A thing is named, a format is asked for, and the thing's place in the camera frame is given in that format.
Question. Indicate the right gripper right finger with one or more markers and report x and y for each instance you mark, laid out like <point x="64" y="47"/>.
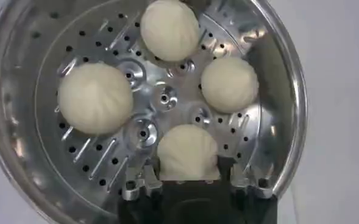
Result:
<point x="252" y="184"/>

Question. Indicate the white steamed bun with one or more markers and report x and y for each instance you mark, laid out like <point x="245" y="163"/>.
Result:
<point x="229" y="85"/>
<point x="187" y="152"/>
<point x="95" y="97"/>
<point x="170" y="29"/>

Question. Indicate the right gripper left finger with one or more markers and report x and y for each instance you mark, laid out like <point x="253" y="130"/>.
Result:
<point x="141" y="184"/>

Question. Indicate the perforated steel steamer basket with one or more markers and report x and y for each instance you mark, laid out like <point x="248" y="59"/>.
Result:
<point x="30" y="137"/>

